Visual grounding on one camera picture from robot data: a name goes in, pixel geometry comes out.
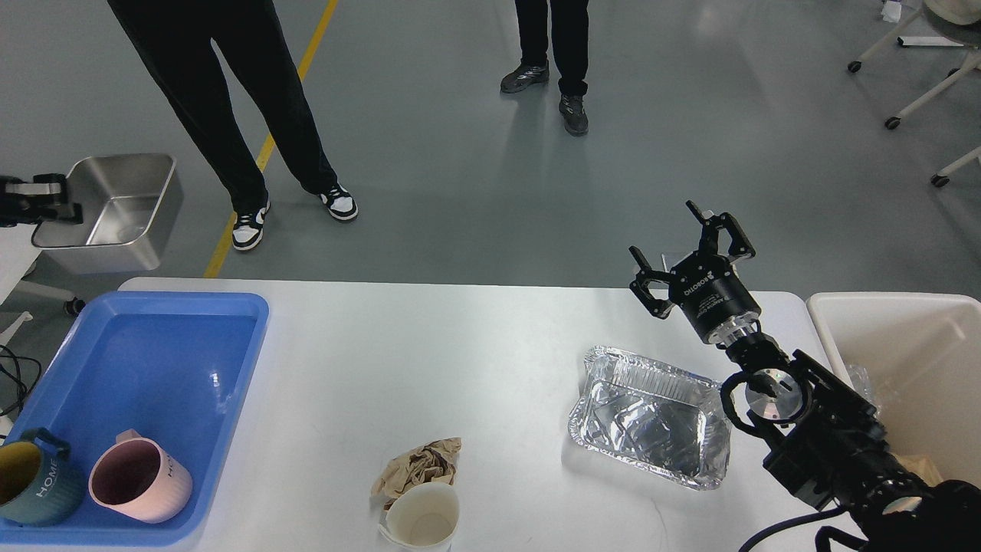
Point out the white side table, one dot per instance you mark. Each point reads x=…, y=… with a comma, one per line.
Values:
x=18, y=255

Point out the pink ribbed mug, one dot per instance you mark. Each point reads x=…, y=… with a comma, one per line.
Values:
x=140, y=480

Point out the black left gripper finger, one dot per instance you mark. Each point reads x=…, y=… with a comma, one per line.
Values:
x=48, y=186
x=21, y=212

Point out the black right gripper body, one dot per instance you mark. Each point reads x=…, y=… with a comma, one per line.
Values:
x=714, y=301

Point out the person with grey shoes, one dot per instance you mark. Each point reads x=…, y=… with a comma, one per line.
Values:
x=561, y=27

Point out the beige plastic bin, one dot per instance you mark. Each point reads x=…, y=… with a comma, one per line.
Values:
x=922, y=355

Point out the blue plastic tray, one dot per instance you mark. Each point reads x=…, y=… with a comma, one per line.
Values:
x=175, y=367

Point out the white paper cup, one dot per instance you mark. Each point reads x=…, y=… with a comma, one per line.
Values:
x=425, y=518

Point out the small stainless steel tray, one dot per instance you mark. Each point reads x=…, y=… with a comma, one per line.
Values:
x=129, y=207

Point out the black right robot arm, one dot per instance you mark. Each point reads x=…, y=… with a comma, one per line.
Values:
x=826, y=445

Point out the aluminium foil tray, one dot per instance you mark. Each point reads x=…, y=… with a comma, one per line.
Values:
x=653, y=416

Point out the crumpled brown paper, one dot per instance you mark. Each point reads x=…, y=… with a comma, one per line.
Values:
x=432, y=462

